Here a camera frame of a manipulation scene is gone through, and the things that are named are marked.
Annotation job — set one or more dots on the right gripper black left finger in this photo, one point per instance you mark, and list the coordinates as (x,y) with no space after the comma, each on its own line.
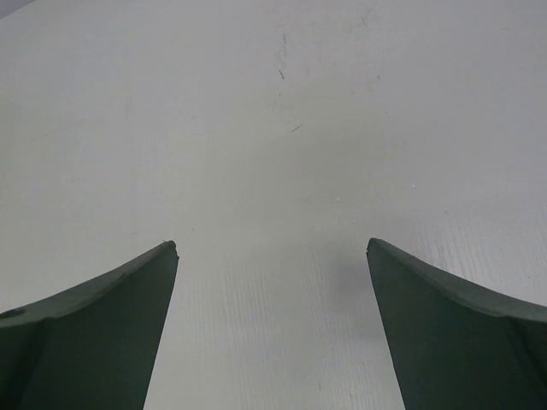
(92,346)

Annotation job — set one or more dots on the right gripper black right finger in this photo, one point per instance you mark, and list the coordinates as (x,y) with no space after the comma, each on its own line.
(455,344)

